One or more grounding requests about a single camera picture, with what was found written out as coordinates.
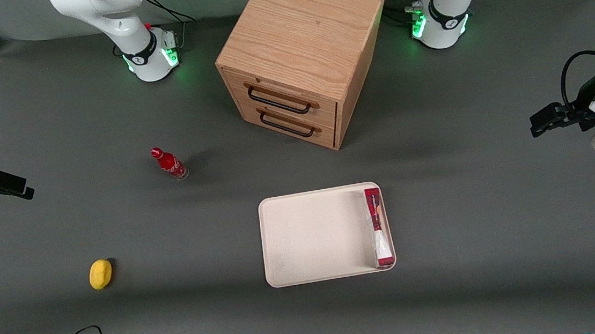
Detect black right arm base cables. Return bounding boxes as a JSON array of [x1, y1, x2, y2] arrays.
[[144, 0, 200, 55]]

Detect wooden drawer cabinet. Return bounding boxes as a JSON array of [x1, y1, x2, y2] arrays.
[[210, 0, 400, 160]]

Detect wooden drawer front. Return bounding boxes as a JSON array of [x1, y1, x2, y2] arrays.
[[238, 93, 339, 157], [220, 58, 340, 137]]

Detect black arm base cables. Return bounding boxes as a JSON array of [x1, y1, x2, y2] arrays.
[[144, 0, 200, 55], [382, 0, 445, 26]]

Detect red cola bottle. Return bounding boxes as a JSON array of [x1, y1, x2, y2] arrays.
[[150, 144, 190, 183]]

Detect red cookie box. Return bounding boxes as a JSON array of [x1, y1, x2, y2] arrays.
[[363, 186, 396, 269]]

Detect black left arm base cables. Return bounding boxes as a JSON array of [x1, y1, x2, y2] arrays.
[[382, 0, 445, 26]]

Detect yellow lemon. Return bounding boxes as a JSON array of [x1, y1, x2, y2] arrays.
[[87, 258, 115, 291]]

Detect beige plastic tray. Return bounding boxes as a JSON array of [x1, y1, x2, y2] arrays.
[[256, 180, 398, 290]]

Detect black wire drawer handle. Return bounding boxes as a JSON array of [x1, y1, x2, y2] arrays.
[[244, 77, 321, 120], [257, 103, 323, 142]]

